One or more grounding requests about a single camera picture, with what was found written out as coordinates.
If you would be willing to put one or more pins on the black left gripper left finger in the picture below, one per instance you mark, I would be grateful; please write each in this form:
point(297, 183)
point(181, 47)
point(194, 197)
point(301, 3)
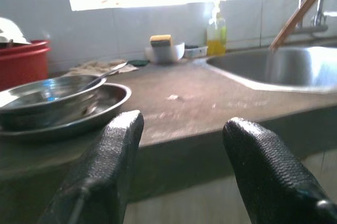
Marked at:
point(105, 171)

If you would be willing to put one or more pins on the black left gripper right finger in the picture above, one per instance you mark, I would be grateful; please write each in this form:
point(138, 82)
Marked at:
point(268, 176)

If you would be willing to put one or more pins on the stainless steel bowl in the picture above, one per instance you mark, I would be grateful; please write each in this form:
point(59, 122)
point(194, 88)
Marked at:
point(39, 109)

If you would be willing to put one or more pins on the steel spoon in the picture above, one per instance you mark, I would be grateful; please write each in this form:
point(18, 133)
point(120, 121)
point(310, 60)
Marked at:
point(116, 68)

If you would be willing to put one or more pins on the wooden chopstick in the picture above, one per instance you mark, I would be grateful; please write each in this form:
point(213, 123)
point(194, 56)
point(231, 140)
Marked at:
point(298, 10)
point(305, 11)

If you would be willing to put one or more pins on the stainless steel plate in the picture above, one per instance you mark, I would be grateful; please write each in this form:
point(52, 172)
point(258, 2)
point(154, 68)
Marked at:
point(114, 100)

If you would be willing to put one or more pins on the beige dish cloth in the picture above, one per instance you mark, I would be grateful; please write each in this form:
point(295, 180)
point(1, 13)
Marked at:
point(97, 66)

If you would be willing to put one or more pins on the stainless steel sink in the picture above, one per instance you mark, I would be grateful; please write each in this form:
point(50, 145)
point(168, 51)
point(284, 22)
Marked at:
point(289, 68)

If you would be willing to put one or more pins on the green scouring pad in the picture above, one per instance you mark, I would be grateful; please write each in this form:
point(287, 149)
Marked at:
point(138, 62)

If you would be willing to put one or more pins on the red plastic basin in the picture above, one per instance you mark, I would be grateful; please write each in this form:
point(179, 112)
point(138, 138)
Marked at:
point(23, 66)

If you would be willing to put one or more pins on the yellow green sponge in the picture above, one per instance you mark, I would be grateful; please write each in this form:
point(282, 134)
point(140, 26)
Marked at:
point(160, 40)

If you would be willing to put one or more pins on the yellow dish soap bottle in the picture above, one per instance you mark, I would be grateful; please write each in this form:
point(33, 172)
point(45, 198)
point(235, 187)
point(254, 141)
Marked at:
point(216, 42)

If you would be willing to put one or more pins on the chrome faucet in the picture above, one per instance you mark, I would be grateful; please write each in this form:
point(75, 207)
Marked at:
point(319, 18)

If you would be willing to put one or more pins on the large upturned steel bowl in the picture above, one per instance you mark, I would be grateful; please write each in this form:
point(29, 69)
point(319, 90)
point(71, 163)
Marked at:
point(10, 31)

